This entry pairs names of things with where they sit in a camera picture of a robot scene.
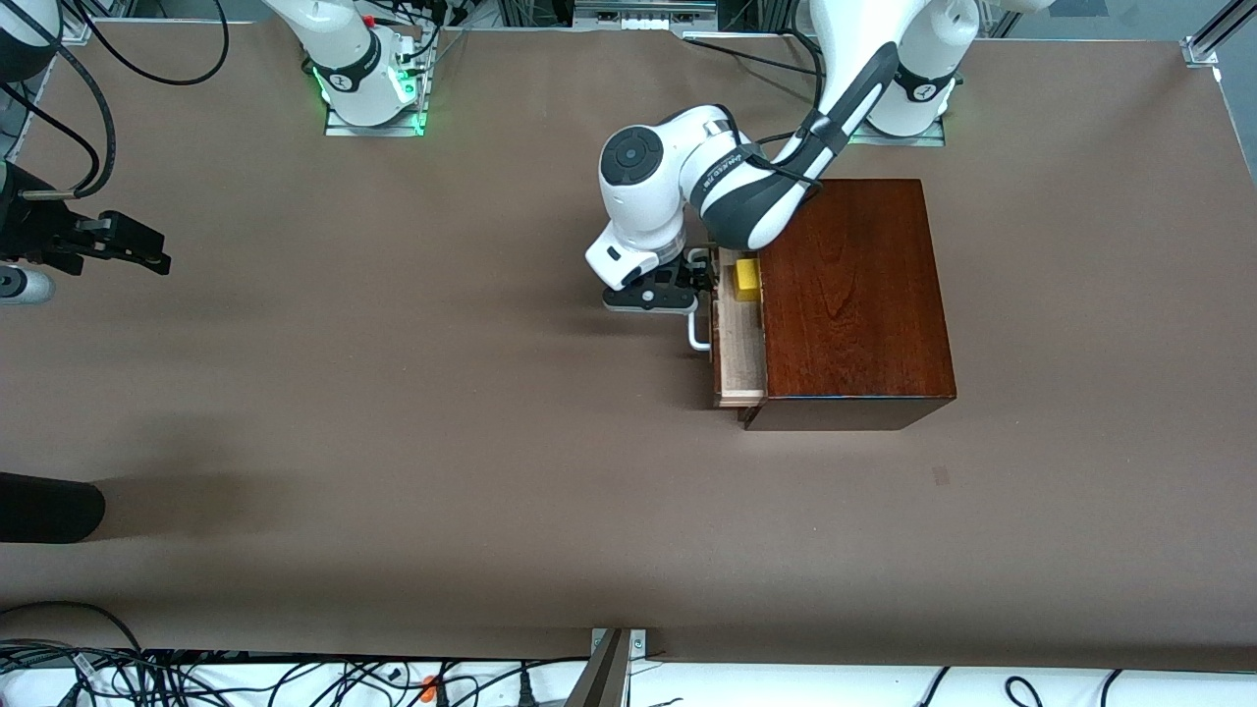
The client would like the wooden drawer with white handle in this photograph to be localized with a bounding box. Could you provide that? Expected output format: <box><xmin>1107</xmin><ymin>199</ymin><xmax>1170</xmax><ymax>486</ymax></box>
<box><xmin>687</xmin><ymin>245</ymin><xmax>770</xmax><ymax>409</ymax></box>

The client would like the dark wooden cabinet box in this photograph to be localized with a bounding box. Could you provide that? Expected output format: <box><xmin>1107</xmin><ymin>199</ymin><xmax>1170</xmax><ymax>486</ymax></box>
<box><xmin>743</xmin><ymin>179</ymin><xmax>959</xmax><ymax>432</ymax></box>

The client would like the white power strip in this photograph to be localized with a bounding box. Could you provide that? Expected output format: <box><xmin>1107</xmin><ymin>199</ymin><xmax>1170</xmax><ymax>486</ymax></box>
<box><xmin>574</xmin><ymin>0</ymin><xmax>717</xmax><ymax>31</ymax></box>

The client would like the black cylindrical object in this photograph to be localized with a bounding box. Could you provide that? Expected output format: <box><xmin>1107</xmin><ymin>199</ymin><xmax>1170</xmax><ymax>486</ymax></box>
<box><xmin>0</xmin><ymin>471</ymin><xmax>107</xmax><ymax>545</ymax></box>

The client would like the brown paper table cover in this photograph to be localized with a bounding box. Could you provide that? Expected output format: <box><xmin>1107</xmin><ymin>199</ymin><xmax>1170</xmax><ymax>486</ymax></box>
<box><xmin>0</xmin><ymin>20</ymin><xmax>1257</xmax><ymax>675</ymax></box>

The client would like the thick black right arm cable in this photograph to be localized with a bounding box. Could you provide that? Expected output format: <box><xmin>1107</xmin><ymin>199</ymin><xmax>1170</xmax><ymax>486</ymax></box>
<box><xmin>0</xmin><ymin>25</ymin><xmax>120</xmax><ymax>199</ymax></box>

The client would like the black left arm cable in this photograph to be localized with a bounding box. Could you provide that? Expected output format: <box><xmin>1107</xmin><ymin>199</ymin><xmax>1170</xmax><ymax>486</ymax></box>
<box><xmin>751</xmin><ymin>103</ymin><xmax>826</xmax><ymax>190</ymax></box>

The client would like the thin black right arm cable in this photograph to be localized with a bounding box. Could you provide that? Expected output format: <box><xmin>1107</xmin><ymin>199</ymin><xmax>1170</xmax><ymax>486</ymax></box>
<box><xmin>71</xmin><ymin>0</ymin><xmax>230</xmax><ymax>86</ymax></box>

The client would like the long black table cable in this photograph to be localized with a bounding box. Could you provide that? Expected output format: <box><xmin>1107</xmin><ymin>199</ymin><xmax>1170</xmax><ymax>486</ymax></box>
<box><xmin>681</xmin><ymin>37</ymin><xmax>822</xmax><ymax>82</ymax></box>

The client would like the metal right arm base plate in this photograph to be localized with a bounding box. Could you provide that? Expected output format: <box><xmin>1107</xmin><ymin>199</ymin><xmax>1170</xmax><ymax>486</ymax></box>
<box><xmin>324</xmin><ymin>29</ymin><xmax>430</xmax><ymax>137</ymax></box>

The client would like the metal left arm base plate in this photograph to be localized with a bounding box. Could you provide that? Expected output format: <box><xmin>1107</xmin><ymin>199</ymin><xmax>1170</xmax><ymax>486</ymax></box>
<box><xmin>849</xmin><ymin>116</ymin><xmax>947</xmax><ymax>147</ymax></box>

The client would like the black arched cable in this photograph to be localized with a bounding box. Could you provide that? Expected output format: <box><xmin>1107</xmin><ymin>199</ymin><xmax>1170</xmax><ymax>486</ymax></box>
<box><xmin>0</xmin><ymin>601</ymin><xmax>148</xmax><ymax>674</ymax></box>

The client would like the small metal edge bracket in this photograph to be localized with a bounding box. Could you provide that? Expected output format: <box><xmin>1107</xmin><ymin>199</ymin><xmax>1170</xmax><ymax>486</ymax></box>
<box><xmin>591</xmin><ymin>628</ymin><xmax>648</xmax><ymax>661</ymax></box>

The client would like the dark metal post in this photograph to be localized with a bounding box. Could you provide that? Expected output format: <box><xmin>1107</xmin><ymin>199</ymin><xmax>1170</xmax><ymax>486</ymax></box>
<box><xmin>565</xmin><ymin>628</ymin><xmax>629</xmax><ymax>707</ymax></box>

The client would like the tangled black cable bundle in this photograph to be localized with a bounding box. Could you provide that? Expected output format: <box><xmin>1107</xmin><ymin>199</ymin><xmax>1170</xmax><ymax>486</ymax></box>
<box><xmin>0</xmin><ymin>638</ymin><xmax>590</xmax><ymax>707</ymax></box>

